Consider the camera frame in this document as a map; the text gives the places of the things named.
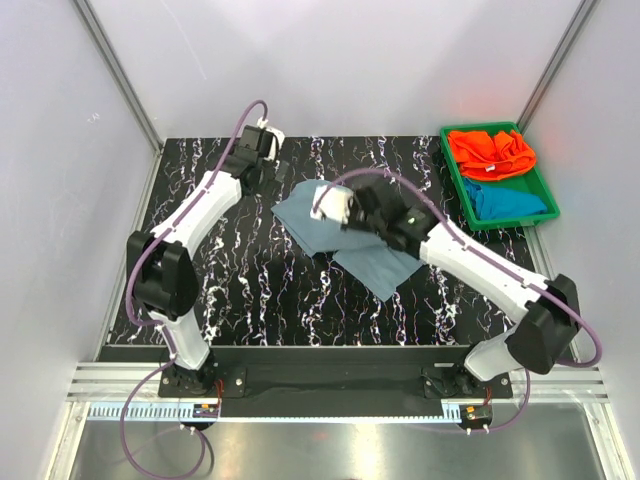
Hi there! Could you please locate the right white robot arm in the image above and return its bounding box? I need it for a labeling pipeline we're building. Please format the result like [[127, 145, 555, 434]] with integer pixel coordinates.
[[337, 178, 580, 398]]

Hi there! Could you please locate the aluminium corner post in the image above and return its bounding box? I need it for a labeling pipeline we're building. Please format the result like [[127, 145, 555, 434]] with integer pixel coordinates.
[[517, 0, 601, 133], [70, 0, 164, 155]]

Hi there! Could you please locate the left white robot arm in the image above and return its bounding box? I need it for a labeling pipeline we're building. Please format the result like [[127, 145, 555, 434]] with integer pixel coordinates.
[[125, 122, 288, 396]]

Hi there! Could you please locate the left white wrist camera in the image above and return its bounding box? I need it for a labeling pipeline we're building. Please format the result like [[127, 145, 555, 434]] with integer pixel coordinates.
[[256, 117, 286, 161]]

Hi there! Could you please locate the white slotted cable duct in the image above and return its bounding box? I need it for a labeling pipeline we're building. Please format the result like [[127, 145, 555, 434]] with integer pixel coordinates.
[[87, 402, 464, 424]]

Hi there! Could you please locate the small connector box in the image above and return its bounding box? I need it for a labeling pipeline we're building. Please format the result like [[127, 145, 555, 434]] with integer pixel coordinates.
[[193, 401, 221, 419], [461, 404, 493, 429]]

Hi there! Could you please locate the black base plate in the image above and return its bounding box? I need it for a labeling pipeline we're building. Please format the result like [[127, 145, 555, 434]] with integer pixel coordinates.
[[159, 346, 512, 421]]

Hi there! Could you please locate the grey-blue t shirt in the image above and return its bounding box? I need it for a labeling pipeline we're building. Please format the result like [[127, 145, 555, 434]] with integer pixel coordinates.
[[271, 180, 423, 301]]

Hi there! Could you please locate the orange t shirt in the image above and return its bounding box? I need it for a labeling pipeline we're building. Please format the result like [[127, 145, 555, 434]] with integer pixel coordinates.
[[447, 130, 537, 182]]

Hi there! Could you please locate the aluminium rail frame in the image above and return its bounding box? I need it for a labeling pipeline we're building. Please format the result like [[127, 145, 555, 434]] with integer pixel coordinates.
[[68, 362, 609, 404]]

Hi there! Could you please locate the teal blue t shirt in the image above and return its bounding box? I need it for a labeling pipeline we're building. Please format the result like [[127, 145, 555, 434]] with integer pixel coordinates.
[[463, 177, 548, 221]]

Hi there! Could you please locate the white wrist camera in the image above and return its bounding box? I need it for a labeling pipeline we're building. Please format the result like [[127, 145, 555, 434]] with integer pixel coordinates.
[[256, 117, 286, 161], [310, 185, 354, 225]]

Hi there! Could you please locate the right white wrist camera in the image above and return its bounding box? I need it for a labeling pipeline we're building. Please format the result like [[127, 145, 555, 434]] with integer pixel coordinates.
[[310, 185, 354, 225]]

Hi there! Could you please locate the right small connector box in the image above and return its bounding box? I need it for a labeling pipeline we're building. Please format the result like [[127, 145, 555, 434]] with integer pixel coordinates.
[[461, 404, 493, 429]]

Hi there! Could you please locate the right aluminium corner post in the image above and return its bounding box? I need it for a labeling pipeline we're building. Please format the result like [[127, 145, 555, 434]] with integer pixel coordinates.
[[517, 0, 601, 133]]

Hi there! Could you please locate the left aluminium corner post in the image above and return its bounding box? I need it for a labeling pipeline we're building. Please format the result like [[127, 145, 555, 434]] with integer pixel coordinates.
[[70, 0, 164, 155]]

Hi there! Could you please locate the left small connector box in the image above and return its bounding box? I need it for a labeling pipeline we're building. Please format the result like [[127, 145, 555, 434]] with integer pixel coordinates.
[[193, 401, 221, 419]]

